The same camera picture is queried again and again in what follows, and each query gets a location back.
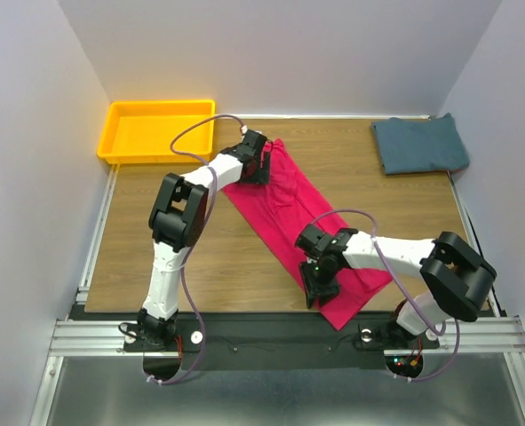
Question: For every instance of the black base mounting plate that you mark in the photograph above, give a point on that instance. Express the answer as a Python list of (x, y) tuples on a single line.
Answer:
[(247, 341)]

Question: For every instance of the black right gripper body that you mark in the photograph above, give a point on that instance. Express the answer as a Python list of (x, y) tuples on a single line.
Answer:
[(327, 283)]

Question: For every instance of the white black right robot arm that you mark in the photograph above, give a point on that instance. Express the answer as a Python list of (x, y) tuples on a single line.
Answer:
[(458, 279)]

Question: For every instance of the yellow plastic tray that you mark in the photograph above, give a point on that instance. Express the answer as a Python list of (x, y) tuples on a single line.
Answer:
[(140, 132)]

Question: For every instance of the aluminium frame rails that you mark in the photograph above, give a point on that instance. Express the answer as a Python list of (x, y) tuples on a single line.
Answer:
[(475, 377)]

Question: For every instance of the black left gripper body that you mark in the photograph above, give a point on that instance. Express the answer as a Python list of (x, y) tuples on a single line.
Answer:
[(259, 175)]

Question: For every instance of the pink t shirt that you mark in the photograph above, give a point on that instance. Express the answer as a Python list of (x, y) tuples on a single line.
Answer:
[(279, 211)]

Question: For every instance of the folded teal t shirt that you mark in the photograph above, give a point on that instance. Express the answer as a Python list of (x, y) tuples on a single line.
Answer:
[(408, 147)]

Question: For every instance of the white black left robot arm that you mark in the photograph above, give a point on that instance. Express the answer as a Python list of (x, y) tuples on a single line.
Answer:
[(178, 216)]

